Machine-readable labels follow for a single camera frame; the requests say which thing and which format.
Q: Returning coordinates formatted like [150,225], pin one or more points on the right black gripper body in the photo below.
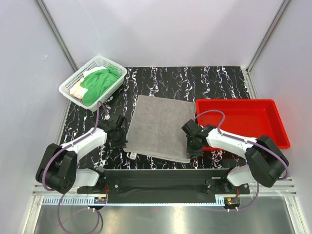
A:
[191,145]

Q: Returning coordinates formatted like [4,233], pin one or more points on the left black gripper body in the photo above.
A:
[120,136]

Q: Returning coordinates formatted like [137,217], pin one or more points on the grey towel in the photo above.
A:
[155,128]

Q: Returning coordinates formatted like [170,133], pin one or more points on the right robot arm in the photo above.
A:
[265,163]

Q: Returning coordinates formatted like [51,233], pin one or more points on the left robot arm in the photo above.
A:
[58,168]

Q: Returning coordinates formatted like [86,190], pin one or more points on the green towel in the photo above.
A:
[97,83]

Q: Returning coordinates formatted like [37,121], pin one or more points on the white plastic basket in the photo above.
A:
[96,61]

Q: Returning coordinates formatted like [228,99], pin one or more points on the pink towel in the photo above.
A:
[77,90]

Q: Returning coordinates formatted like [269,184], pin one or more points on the red plastic tray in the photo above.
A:
[249,118]

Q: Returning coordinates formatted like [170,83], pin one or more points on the white towel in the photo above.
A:
[88,72]

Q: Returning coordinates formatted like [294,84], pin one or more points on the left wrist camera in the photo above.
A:
[114,123]

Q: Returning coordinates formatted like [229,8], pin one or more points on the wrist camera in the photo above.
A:
[193,130]
[114,123]

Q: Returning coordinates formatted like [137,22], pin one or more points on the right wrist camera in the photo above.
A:
[193,130]

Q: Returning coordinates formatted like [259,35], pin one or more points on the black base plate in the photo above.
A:
[118,185]

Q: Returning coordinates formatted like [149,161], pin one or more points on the white slotted cable duct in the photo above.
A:
[75,200]

